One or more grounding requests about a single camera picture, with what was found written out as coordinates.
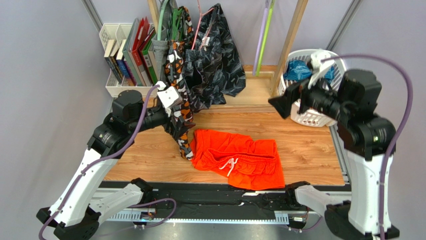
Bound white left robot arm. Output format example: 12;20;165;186
36;85;194;240

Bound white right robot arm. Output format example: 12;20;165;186
268;69;400;240

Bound lime green hanger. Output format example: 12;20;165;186
256;0;275;77

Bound dark leaf-pattern shorts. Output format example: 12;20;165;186
183;3;246;113

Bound orange camouflage shorts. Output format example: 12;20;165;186
164;6;195;160

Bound purple hanger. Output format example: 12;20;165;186
252;0;271;77

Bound grey shorts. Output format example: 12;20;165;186
152;38;186;103

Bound pale green hanger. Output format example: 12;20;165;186
156;0;169;41

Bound dark green hanger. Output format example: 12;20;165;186
170;7;184;41

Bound pink hanger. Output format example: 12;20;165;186
191;0;214;50

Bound white laundry basket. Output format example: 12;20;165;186
276;49;347;128

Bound blue patterned garment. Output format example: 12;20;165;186
283;59;335;85

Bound green folder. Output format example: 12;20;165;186
142;30;158;85

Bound blue book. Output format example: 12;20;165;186
115;39;132;80

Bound grey-green folder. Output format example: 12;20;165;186
123;17;143;87

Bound red folder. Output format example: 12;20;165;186
132;17;152;87

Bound dark navy book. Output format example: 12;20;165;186
103;39;123;84

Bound white file organizer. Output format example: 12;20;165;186
99;18;157;98

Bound wooden clothes rack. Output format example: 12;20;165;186
147;0;309;114

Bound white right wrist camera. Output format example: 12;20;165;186
307;49;335;90

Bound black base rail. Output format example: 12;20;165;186
111;182;326;223

